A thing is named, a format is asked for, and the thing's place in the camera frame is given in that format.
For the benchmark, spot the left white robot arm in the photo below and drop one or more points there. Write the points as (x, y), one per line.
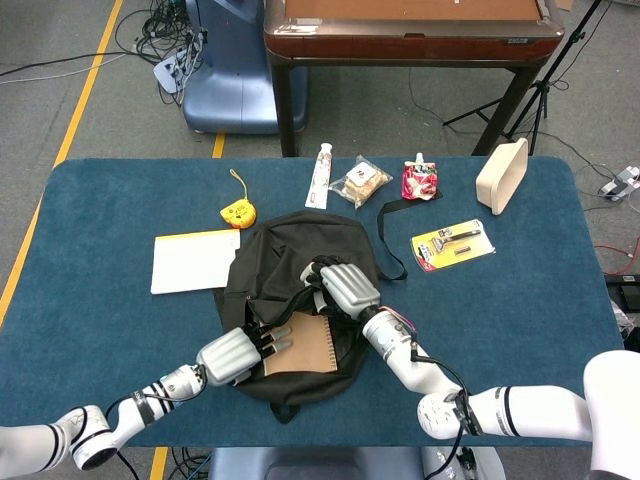
(150, 400)

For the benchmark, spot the beige plastic box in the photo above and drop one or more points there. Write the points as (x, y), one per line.
(495, 182)

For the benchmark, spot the blue grey robot torso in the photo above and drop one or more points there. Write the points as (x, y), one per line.
(325, 465)

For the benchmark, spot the brown spiral notebook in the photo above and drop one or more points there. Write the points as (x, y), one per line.
(310, 350)

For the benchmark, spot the yellow tape measure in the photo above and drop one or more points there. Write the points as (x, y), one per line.
(239, 214)

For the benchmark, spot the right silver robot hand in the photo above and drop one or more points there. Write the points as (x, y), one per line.
(347, 287)

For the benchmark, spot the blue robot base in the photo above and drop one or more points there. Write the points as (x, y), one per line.
(232, 75)

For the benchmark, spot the black backpack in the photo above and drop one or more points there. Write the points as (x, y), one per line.
(280, 260)

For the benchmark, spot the red drink pouch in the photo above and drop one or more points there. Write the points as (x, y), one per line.
(421, 182)

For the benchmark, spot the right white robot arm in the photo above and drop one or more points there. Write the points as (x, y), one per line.
(530, 410)

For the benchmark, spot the black tripod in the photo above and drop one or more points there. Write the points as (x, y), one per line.
(542, 95)

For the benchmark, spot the white notepad yellow edge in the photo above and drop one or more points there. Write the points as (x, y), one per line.
(192, 262)

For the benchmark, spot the brown mahjong table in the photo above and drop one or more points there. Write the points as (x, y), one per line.
(410, 42)

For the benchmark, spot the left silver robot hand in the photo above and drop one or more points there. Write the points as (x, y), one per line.
(230, 355)

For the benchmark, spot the white tube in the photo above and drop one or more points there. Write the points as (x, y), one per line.
(319, 180)

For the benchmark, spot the razor in yellow blister pack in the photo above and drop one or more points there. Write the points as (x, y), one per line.
(452, 246)

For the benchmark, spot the blue table cloth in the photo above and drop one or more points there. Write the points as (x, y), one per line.
(125, 325)

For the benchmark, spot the black floor device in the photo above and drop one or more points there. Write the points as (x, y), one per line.
(625, 292)

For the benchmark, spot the yellow floor tape line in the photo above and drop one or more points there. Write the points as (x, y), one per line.
(85, 85)

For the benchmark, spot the clear snack bag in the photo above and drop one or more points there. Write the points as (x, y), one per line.
(360, 182)

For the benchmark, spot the white power strip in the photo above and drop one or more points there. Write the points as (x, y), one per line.
(167, 72)
(620, 182)

